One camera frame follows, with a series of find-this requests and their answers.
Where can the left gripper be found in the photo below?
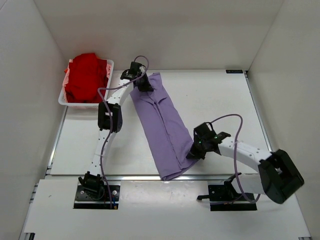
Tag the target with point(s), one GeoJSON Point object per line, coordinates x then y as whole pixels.
{"type": "Point", "coordinates": [146, 87]}

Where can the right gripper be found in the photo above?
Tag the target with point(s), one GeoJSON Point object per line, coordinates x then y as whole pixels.
{"type": "Point", "coordinates": [194, 154]}

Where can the purple t-shirt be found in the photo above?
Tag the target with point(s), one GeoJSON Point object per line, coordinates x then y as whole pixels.
{"type": "Point", "coordinates": [168, 138]}

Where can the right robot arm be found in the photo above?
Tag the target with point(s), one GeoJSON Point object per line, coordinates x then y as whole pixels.
{"type": "Point", "coordinates": [276, 175]}

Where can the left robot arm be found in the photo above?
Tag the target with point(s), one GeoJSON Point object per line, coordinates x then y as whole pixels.
{"type": "Point", "coordinates": [110, 120]}

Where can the red t-shirt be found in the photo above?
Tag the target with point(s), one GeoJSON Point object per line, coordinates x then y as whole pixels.
{"type": "Point", "coordinates": [87, 73]}

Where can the white plastic basket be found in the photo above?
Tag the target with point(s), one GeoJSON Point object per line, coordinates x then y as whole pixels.
{"type": "Point", "coordinates": [87, 106]}

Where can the black label on table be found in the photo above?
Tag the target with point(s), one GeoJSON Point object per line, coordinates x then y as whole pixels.
{"type": "Point", "coordinates": [234, 71]}

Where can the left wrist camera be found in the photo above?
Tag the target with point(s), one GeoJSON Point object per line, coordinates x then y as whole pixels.
{"type": "Point", "coordinates": [135, 69]}

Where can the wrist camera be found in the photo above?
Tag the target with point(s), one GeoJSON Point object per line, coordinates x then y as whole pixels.
{"type": "Point", "coordinates": [206, 132]}
{"type": "Point", "coordinates": [135, 69]}

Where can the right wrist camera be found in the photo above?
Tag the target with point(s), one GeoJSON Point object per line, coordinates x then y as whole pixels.
{"type": "Point", "coordinates": [206, 132]}

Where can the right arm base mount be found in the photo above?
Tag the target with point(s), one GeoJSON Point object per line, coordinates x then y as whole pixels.
{"type": "Point", "coordinates": [224, 198]}

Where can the aluminium rail front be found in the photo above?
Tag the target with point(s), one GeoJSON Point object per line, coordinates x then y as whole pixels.
{"type": "Point", "coordinates": [187, 177]}

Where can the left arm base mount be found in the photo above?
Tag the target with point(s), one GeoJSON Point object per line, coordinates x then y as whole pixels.
{"type": "Point", "coordinates": [93, 193]}

